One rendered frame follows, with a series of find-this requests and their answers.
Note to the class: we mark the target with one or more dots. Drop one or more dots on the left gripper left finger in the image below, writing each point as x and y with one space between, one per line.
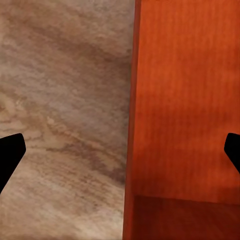
12 150

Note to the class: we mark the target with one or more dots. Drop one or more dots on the storage box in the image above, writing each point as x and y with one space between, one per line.
184 101

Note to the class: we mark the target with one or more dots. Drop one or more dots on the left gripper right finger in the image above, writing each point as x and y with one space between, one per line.
232 149

